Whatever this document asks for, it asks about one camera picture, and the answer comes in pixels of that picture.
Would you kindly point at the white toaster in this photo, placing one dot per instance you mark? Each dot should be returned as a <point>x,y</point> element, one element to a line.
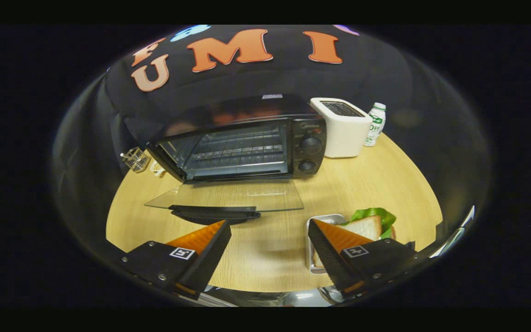
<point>344,133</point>

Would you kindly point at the black toaster oven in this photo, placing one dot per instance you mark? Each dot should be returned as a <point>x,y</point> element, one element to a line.
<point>247,110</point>

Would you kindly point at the small white drink bottle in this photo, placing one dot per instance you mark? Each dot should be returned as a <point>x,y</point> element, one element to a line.
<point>376,127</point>

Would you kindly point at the lettuce sandwich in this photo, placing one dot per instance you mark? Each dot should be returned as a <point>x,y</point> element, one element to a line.
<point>367,226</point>

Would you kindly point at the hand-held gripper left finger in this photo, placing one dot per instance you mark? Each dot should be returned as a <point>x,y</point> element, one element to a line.
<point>210,258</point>

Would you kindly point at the small metal tray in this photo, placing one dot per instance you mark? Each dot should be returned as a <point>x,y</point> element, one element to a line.
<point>314,263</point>

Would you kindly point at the clear glass cup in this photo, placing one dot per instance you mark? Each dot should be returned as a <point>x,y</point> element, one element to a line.
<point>135,160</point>

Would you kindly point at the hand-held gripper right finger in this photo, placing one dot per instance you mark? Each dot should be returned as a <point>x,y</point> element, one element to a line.
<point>325,253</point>

